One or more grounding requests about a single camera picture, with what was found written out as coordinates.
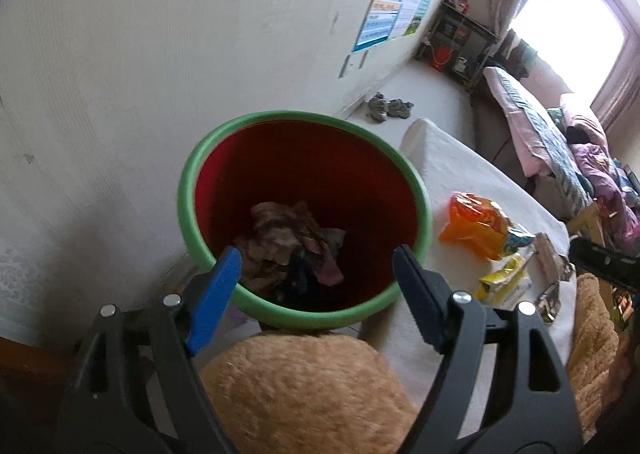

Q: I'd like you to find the wooden crib rail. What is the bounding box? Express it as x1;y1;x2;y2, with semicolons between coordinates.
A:
566;203;630;313

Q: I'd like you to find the blue wall chart poster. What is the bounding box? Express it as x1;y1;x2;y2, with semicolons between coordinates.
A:
352;0;404;53

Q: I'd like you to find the yellow bear carton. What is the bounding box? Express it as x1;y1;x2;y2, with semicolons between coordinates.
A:
474;253;533;310

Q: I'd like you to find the tan fuzzy blanket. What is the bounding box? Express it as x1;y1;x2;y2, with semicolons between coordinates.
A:
200;273;631;453

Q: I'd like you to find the grey shoe right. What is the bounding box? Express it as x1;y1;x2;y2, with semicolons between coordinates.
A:
387;98;413;119

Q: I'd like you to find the red bucket on shelf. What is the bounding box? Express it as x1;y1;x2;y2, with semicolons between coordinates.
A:
431;45;451;71

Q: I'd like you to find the bed with plaid sheet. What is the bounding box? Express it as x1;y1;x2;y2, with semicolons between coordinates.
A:
471;67;594;221

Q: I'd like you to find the pink torn wrapper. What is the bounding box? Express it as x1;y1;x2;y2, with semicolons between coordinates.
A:
235;201;345;295

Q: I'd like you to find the orange lion snack bag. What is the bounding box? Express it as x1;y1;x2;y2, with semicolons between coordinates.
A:
438;192;535;261

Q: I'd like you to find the dark shelf unit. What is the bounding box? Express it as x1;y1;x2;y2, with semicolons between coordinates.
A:
414;1;499;90

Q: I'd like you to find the red bin green rim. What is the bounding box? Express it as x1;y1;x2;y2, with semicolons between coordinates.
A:
177;111;433;330

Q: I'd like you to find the pink white torn box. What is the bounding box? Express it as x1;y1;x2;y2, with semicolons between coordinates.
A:
534;233;575;284

